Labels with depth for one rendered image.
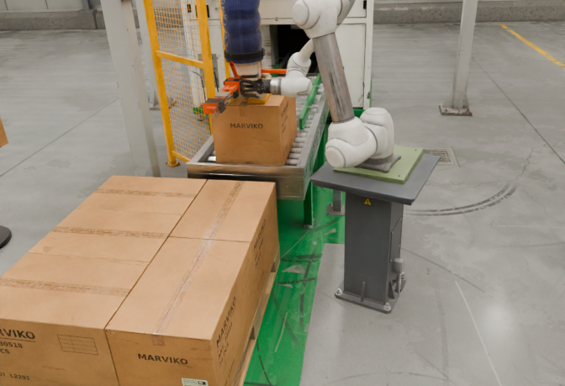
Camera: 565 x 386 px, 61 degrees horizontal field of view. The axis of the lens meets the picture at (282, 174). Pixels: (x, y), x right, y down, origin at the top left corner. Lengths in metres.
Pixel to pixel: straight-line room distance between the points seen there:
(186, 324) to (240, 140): 1.28
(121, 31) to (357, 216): 2.09
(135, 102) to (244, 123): 1.17
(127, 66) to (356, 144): 2.03
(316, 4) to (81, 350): 1.60
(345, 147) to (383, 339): 0.99
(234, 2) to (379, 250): 1.48
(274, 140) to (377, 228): 0.78
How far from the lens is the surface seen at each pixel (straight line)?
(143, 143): 3.80
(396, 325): 2.61
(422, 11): 11.30
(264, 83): 2.54
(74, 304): 2.07
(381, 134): 2.22
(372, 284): 2.63
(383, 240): 2.45
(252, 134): 2.76
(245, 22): 2.70
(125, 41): 3.60
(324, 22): 2.03
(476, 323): 2.71
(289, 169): 2.72
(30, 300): 2.18
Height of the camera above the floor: 1.77
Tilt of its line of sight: 26 degrees down
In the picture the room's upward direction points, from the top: 3 degrees counter-clockwise
